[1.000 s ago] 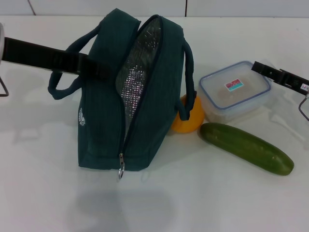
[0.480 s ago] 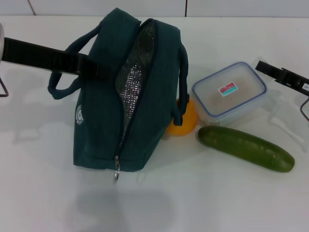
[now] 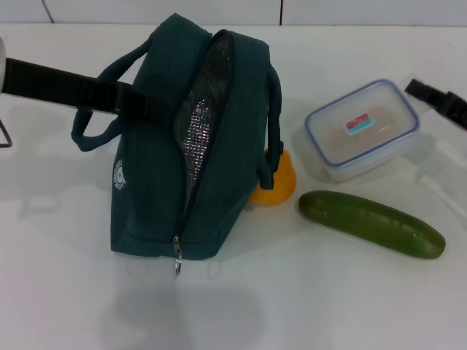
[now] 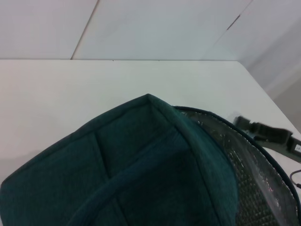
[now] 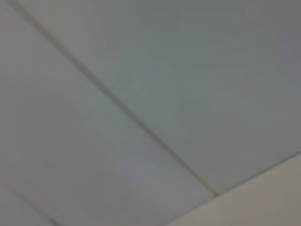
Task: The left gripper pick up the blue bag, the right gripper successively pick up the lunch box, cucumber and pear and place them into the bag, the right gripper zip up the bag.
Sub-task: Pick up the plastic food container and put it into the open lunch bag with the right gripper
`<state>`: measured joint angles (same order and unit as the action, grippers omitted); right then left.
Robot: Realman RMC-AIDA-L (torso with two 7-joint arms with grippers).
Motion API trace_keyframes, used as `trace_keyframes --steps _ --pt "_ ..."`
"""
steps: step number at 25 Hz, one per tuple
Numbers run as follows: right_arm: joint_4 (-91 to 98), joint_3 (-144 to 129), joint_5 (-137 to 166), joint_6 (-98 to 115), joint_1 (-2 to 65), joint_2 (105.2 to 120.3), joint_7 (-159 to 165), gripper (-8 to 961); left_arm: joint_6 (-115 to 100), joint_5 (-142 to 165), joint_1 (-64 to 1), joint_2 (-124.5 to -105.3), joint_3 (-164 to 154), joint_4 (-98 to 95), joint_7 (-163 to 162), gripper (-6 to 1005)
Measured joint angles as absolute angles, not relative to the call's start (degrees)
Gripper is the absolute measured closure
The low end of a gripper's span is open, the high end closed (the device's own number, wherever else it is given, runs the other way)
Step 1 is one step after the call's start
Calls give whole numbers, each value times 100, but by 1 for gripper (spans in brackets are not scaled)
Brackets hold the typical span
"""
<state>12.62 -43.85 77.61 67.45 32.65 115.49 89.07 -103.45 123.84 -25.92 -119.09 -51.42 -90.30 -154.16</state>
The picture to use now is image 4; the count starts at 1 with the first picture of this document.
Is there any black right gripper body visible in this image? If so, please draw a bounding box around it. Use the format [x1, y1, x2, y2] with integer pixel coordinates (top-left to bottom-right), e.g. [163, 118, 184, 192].
[258, 124, 301, 163]

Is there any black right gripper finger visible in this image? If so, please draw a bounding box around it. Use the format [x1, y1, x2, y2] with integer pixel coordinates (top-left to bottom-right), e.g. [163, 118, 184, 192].
[233, 115, 266, 142]

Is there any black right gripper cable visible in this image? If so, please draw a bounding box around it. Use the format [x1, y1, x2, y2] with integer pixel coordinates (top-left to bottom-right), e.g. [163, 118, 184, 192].
[290, 169, 301, 189]

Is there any teal insulated lunch bag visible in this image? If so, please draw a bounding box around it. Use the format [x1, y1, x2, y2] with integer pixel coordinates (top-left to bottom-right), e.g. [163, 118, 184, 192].
[0, 93, 298, 226]

